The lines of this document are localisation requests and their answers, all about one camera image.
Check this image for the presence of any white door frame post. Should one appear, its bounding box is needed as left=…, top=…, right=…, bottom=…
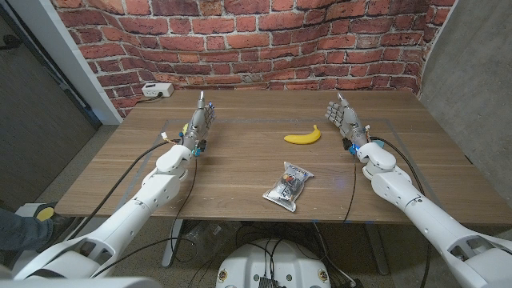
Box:
left=7, top=0, right=123, bottom=126

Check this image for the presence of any white table leg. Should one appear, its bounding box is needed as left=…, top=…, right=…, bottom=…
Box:
left=162, top=218, right=185, bottom=268

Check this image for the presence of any white power strip box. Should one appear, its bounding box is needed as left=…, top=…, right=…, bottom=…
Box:
left=141, top=82, right=175, bottom=98

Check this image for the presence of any clear plastic snack package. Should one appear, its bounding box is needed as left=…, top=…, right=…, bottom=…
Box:
left=262, top=161, right=314, bottom=213

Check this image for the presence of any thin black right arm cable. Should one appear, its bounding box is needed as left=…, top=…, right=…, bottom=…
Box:
left=342, top=158, right=358, bottom=224

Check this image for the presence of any yellow toy banana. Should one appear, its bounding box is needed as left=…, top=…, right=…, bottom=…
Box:
left=283, top=124, right=322, bottom=146

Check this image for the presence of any person leg in jeans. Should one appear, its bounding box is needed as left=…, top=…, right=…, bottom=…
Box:
left=0, top=207, right=55, bottom=252

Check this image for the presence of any black door handle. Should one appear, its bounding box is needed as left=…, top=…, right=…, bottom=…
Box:
left=0, top=34, right=24, bottom=51

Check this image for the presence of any printed brick wall backdrop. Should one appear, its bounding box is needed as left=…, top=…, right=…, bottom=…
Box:
left=50, top=0, right=457, bottom=119

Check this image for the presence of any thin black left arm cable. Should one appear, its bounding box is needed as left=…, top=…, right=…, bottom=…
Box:
left=170, top=158, right=199, bottom=265

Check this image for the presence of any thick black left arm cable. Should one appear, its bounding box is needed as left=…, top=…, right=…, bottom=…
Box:
left=66, top=138, right=182, bottom=241

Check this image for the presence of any yellow and white floor machine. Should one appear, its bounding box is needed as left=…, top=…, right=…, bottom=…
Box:
left=15, top=202, right=59, bottom=223

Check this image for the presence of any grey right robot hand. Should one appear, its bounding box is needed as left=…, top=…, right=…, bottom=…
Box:
left=324, top=92, right=371, bottom=155

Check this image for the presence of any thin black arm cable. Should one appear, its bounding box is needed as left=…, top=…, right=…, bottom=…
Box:
left=342, top=158, right=358, bottom=224
left=170, top=158, right=199, bottom=265

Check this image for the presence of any clear plastic bag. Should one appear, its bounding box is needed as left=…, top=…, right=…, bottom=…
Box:
left=182, top=220, right=241, bottom=265

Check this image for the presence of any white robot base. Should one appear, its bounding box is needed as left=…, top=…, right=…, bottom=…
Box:
left=215, top=238, right=332, bottom=288

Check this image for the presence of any grey table leg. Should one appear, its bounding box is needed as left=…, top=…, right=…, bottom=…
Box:
left=364, top=222, right=390, bottom=276

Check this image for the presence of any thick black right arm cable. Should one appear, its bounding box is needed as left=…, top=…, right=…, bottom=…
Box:
left=370, top=136, right=426, bottom=197

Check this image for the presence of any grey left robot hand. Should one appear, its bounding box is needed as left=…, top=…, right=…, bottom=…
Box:
left=180, top=90, right=217, bottom=158

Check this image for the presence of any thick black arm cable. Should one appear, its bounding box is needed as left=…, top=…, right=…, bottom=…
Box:
left=370, top=136, right=426, bottom=197
left=66, top=138, right=182, bottom=241

